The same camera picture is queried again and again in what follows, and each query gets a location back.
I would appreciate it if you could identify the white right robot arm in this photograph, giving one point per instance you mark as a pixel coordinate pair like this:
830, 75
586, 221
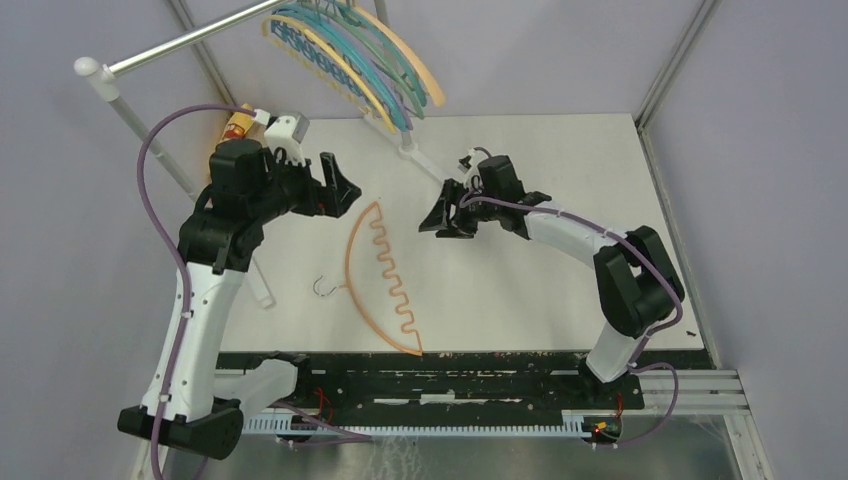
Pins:
639, 289

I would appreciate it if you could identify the yellow patterned cloth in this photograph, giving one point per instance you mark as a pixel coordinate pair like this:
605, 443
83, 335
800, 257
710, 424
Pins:
238, 125

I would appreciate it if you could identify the orange wavy hanger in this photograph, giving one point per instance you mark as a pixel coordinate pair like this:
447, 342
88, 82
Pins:
370, 279

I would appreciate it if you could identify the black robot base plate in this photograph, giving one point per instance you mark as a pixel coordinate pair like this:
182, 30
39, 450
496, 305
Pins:
446, 389

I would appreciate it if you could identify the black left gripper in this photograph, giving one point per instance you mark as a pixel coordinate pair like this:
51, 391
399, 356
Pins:
319, 187

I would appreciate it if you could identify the beige plastic hanger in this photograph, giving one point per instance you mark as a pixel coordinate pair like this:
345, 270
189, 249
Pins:
402, 59

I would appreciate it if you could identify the purple wavy hanger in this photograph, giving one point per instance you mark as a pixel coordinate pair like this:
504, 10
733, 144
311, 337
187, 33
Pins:
383, 85

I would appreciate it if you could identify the blue wavy hanger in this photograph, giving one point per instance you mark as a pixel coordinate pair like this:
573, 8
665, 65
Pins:
358, 73
331, 60

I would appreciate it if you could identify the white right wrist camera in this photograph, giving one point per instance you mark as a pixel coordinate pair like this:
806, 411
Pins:
468, 165

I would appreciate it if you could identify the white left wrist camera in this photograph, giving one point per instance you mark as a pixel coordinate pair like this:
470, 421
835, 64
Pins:
284, 134

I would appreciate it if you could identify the white slotted cable duct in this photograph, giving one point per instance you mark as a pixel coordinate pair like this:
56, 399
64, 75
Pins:
282, 423

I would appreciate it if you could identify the green wavy hanger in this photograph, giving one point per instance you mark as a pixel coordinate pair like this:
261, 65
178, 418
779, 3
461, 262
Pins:
328, 13

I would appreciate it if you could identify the yellow wavy hanger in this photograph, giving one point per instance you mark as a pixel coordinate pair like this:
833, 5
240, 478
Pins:
328, 54

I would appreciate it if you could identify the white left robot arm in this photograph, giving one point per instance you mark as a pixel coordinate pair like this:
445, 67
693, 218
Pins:
182, 407

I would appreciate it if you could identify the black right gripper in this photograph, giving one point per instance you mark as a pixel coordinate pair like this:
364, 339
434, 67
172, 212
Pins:
460, 210

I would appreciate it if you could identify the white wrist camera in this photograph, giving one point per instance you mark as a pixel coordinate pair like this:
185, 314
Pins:
468, 165
284, 134

